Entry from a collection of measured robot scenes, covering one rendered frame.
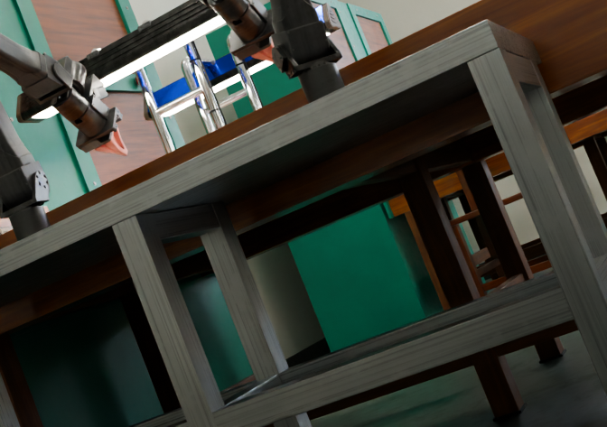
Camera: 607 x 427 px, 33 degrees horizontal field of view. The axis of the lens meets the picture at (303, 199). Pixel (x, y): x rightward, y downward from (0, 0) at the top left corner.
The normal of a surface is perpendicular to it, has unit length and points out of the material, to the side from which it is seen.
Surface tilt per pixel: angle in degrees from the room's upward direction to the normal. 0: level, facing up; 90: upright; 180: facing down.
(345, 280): 90
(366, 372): 90
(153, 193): 90
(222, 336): 90
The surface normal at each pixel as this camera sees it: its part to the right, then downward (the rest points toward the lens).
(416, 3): -0.36, 0.07
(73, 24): 0.84, -0.37
